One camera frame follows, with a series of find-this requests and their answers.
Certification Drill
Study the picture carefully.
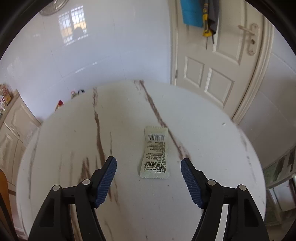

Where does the round white marble table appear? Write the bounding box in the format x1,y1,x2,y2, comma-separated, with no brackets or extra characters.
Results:
16,79,268,241

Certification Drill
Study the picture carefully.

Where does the grey apron with yellow trim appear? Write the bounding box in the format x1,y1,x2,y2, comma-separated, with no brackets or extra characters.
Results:
202,0,220,45

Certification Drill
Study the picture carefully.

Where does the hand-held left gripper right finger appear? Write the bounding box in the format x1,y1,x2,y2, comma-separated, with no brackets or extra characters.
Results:
180,158,270,241

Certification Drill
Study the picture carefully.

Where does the round silver vent cover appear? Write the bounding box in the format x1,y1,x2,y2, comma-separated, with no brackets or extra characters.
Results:
38,0,69,16

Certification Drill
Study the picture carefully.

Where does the white panel door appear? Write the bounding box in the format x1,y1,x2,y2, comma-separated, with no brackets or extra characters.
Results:
174,0,264,108

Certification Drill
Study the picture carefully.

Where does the cream door handle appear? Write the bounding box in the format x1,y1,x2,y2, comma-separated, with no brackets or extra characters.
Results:
238,23,260,56

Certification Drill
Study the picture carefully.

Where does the cream kitchen counter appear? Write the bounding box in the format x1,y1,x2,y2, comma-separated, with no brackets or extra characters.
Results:
0,89,42,237

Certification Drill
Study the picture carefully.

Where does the white storage rack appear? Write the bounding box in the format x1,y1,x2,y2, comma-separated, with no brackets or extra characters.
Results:
262,146,296,227

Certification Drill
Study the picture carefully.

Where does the white door frame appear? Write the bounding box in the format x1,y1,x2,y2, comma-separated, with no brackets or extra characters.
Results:
169,0,275,121

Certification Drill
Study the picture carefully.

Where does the blue apron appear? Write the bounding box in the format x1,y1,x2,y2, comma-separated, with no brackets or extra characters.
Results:
180,0,204,28

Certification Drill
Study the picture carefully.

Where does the brown chair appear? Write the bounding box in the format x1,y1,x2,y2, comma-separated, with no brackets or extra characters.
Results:
0,168,12,223

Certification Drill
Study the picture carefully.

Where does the white printed sachet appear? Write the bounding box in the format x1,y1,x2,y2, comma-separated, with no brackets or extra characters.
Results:
139,126,170,180

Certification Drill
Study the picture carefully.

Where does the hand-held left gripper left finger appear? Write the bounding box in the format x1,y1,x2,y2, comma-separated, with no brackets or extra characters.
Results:
28,156,117,241

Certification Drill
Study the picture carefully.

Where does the cooking oil bottle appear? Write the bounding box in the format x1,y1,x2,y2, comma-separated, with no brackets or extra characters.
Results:
70,89,86,100

